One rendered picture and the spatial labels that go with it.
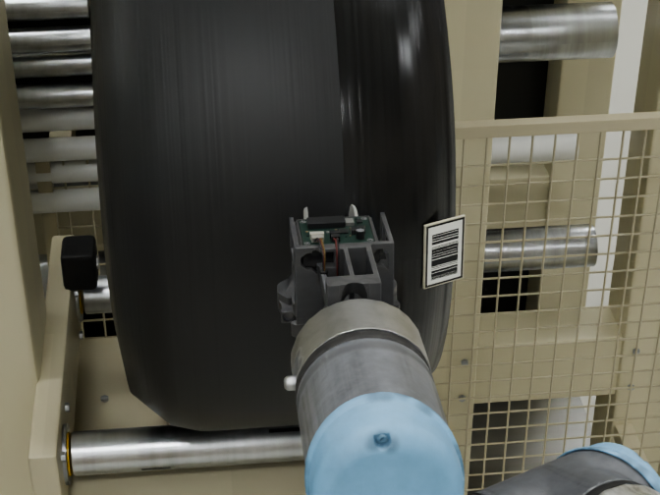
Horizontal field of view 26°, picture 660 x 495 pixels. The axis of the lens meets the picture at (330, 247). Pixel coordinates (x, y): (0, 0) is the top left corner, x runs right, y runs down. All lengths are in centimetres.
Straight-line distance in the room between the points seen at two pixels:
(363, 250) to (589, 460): 21
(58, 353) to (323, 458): 75
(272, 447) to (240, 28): 48
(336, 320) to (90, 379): 84
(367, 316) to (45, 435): 58
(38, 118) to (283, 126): 69
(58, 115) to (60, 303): 29
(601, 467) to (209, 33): 46
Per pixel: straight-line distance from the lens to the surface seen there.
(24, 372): 149
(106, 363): 175
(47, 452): 142
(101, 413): 168
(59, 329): 157
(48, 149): 180
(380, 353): 88
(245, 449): 146
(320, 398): 87
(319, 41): 116
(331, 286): 95
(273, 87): 115
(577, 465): 98
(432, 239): 119
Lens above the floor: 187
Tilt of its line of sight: 33 degrees down
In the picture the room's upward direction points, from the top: straight up
